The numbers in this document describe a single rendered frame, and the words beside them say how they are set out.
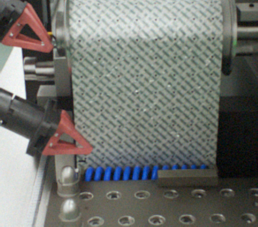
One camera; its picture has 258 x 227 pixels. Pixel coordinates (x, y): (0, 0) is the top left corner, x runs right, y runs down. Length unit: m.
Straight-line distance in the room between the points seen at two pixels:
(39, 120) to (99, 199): 0.16
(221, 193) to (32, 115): 0.32
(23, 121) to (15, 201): 0.27
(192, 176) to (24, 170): 0.46
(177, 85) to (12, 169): 0.49
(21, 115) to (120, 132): 0.16
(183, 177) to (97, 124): 0.16
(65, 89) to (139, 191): 0.22
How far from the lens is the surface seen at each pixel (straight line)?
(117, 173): 0.94
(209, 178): 0.93
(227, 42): 0.91
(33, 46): 0.95
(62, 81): 0.99
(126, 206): 0.88
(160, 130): 0.94
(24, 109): 0.92
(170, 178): 0.92
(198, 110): 0.94
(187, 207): 0.88
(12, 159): 1.30
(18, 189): 1.19
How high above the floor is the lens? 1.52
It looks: 23 degrees down
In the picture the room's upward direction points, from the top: 1 degrees counter-clockwise
